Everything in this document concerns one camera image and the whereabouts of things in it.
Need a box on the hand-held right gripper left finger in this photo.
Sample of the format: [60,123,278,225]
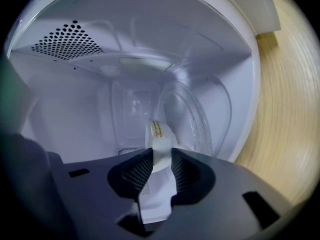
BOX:
[46,147,154,240]

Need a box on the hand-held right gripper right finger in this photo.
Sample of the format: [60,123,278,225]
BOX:
[149,147,296,240]

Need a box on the clear glass turntable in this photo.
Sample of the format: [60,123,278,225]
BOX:
[162,80,233,156]

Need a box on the light wooden table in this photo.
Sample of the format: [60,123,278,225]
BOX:
[233,0,316,207]

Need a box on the white microwave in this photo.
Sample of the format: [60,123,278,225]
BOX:
[4,0,282,166]

